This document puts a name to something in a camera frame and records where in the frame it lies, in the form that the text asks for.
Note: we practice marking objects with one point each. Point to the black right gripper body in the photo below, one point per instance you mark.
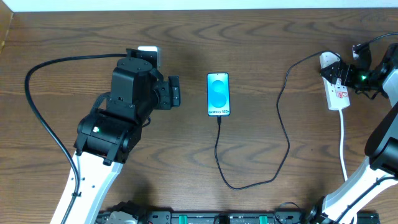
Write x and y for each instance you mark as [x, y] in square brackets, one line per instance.
[337, 73]

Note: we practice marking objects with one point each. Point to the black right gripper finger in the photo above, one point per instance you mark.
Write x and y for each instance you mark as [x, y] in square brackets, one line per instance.
[333, 68]
[331, 77]

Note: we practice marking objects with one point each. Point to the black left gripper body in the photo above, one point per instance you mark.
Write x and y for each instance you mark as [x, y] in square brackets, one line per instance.
[173, 91]

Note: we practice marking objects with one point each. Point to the blue screen Galaxy smartphone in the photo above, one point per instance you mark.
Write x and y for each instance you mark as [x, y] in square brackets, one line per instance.
[218, 96]

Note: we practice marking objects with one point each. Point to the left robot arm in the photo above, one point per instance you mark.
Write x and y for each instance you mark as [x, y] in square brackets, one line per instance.
[112, 129]

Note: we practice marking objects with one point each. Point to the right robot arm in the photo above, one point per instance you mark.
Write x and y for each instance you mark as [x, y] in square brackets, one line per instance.
[378, 171]

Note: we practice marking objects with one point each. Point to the white power strip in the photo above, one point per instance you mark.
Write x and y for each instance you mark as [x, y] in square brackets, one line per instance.
[336, 94]

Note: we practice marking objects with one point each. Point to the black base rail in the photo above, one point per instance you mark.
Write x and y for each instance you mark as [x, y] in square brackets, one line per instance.
[129, 212]

